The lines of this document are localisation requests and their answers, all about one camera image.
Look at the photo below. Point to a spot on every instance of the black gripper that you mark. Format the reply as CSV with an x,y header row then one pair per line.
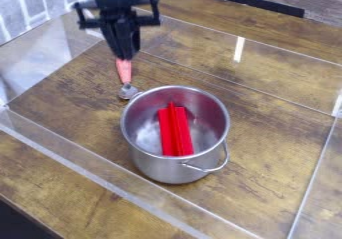
x,y
110,27

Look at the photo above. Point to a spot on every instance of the black strip on table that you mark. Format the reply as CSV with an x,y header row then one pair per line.
x,y
272,6

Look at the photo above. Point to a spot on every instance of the red block object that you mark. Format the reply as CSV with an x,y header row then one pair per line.
x,y
175,138

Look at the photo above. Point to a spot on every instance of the silver metal pot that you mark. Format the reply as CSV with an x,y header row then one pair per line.
x,y
208,121

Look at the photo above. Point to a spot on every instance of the red handled metal spoon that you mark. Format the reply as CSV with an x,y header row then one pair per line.
x,y
128,91

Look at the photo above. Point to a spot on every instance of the clear acrylic enclosure wall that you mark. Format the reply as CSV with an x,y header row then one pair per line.
x,y
273,69

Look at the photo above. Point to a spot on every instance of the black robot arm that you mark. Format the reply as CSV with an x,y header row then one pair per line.
x,y
141,10

